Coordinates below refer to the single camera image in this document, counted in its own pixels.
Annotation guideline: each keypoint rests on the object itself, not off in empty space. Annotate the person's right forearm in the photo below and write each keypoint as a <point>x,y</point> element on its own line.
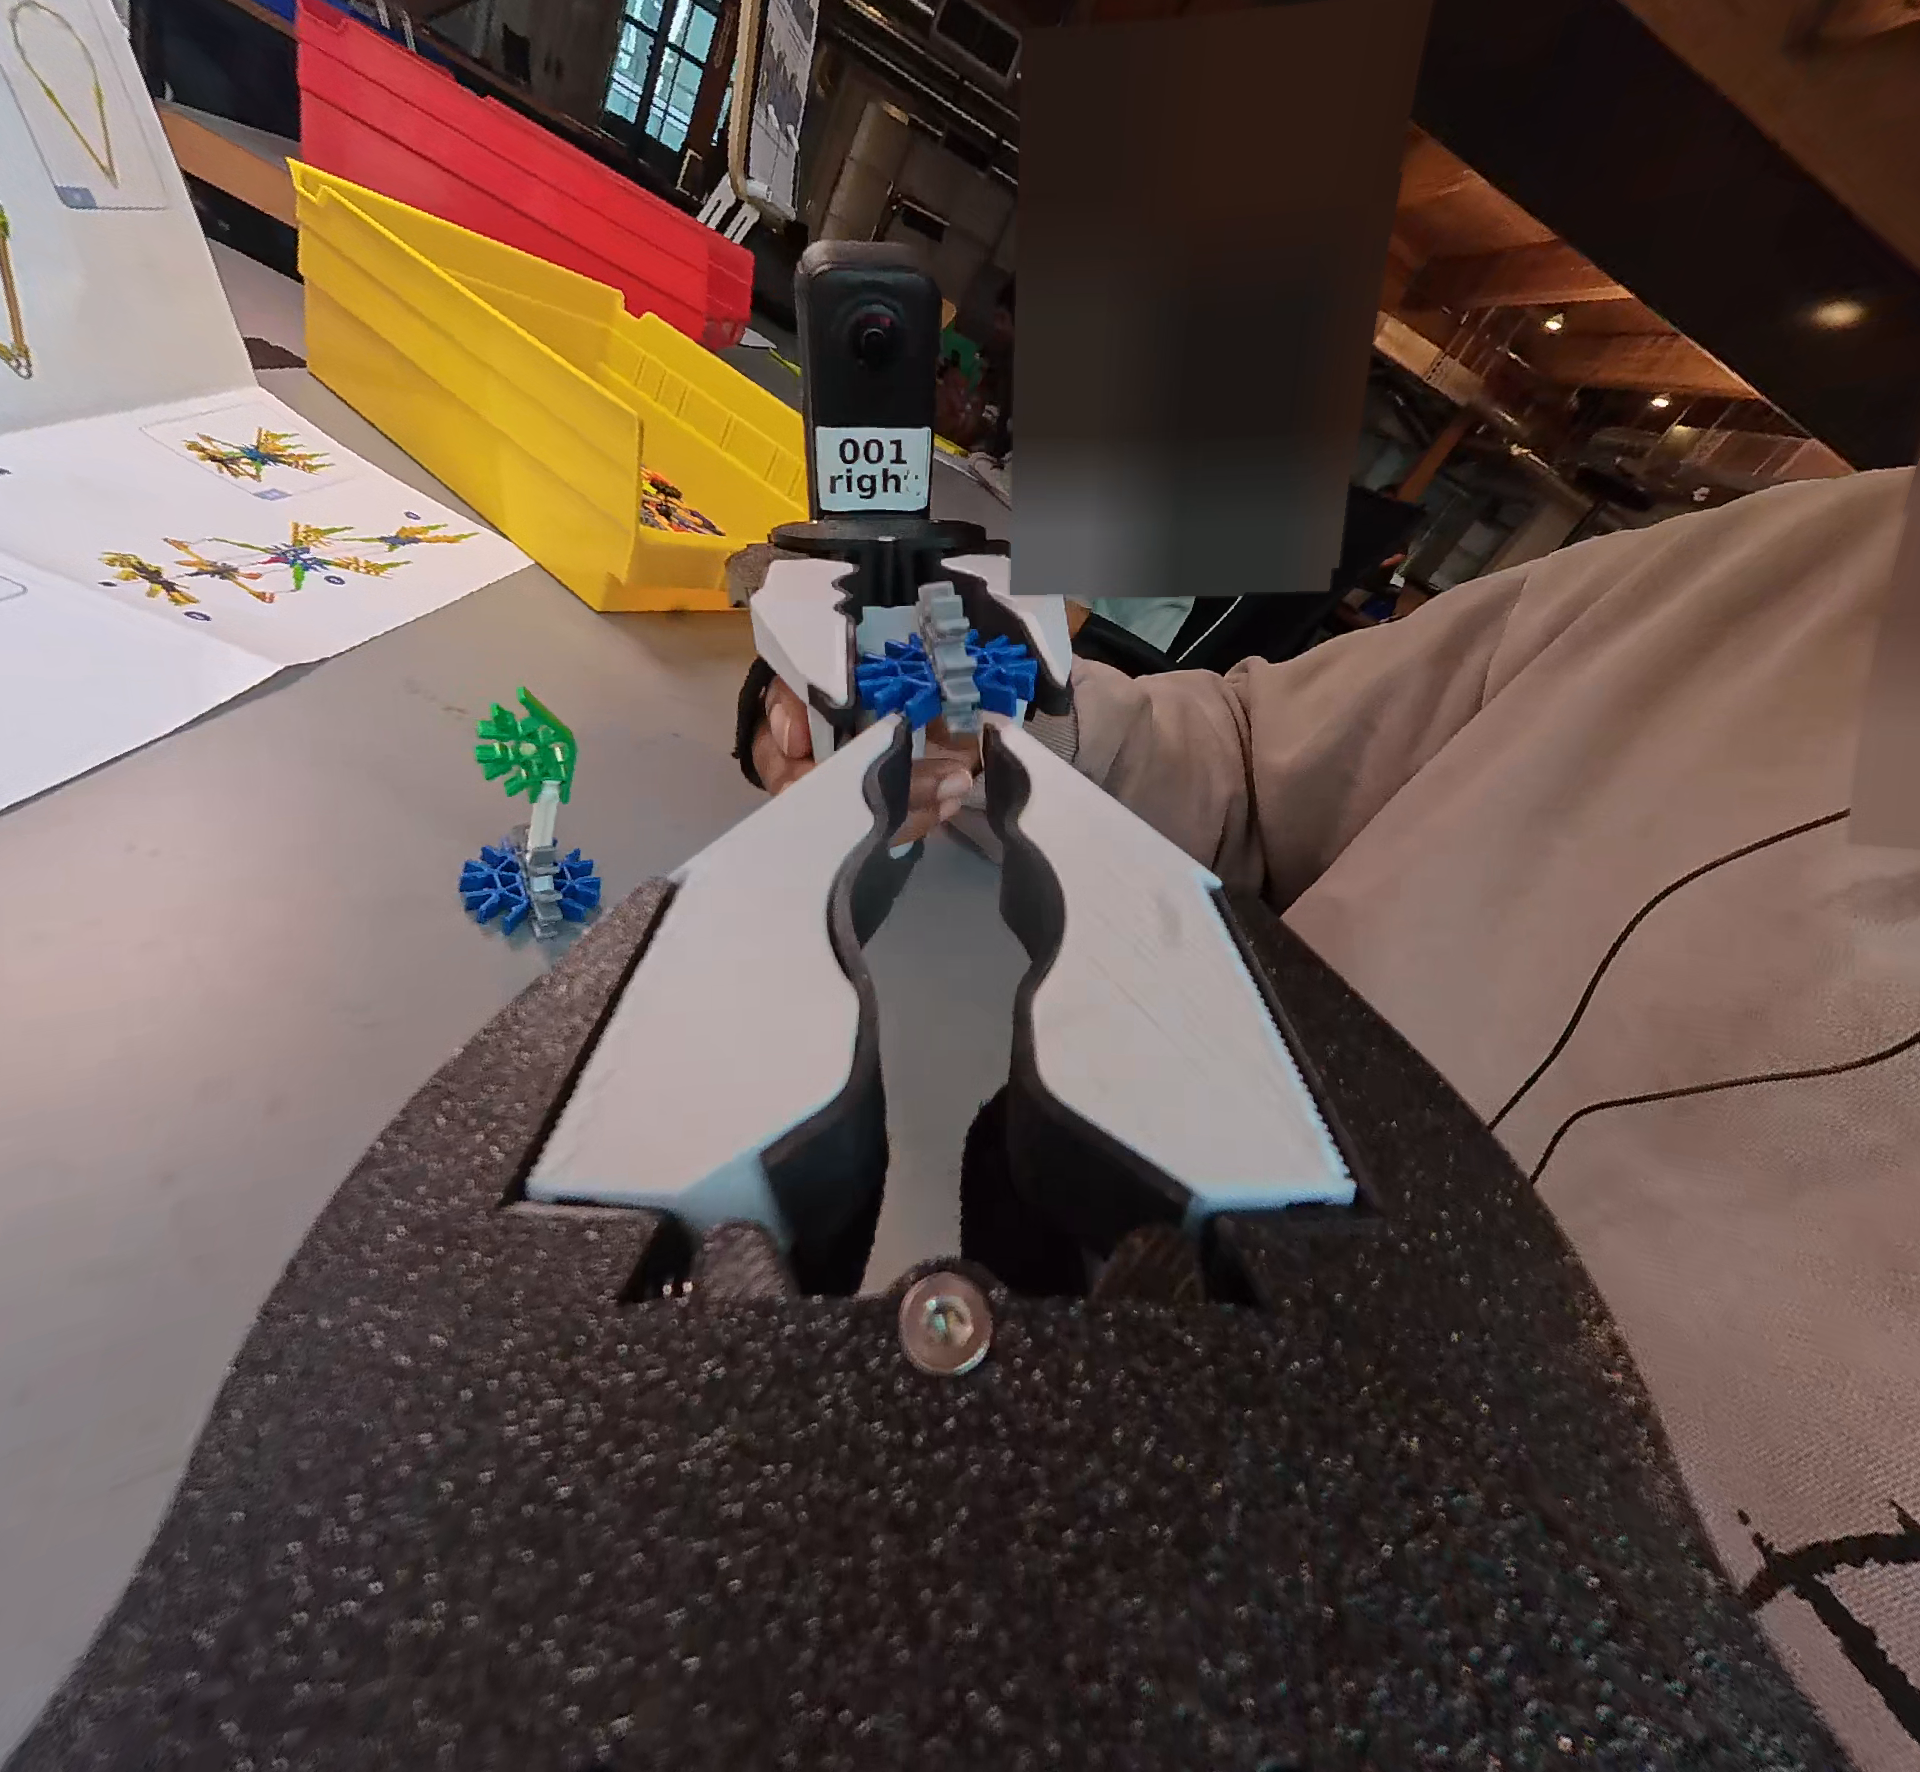
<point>1352,752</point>

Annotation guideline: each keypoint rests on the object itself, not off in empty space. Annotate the grey desk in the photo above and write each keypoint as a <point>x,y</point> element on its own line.
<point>239,995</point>

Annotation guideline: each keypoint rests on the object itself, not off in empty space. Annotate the short grey toy rod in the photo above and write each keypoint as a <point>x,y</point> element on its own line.
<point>544,832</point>

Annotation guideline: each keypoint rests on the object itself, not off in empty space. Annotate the blue snowflake toy connector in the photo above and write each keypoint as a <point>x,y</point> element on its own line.
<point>499,889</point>

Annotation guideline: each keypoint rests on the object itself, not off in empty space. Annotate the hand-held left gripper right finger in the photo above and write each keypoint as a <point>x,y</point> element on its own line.
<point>1186,1039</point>

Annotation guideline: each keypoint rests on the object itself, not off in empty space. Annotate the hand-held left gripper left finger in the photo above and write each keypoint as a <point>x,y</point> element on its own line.
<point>722,1039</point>

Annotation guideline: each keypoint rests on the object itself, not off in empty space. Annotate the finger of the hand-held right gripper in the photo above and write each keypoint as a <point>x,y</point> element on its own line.
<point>1023,617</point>
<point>806,632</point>

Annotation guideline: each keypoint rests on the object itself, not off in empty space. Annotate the printed instruction sheet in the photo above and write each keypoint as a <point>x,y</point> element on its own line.
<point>180,542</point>

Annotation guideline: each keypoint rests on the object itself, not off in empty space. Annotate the green toy connector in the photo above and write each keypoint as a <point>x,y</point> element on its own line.
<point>528,743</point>

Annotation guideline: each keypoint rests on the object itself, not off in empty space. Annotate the person's right hand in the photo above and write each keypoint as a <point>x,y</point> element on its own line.
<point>787,738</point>

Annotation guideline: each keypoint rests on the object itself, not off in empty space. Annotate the yellow plastic bin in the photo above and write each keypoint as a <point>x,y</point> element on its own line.
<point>483,361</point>

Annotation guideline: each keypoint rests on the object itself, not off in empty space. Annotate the red plastic bins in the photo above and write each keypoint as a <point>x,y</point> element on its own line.
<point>511,151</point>

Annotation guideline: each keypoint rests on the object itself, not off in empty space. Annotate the grey toy connector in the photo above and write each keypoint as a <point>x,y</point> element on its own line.
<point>951,617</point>

